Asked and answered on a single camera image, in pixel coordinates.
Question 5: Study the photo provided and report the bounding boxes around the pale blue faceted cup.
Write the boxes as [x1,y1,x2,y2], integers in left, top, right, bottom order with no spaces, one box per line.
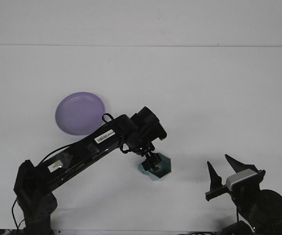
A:
[137,152,172,182]

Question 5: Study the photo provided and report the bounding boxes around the pale purple round plate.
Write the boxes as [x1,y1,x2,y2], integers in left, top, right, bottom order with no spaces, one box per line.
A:
[55,92,106,136]

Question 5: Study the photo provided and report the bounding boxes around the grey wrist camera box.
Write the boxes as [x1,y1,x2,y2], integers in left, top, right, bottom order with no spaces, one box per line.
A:
[225,168,259,191]

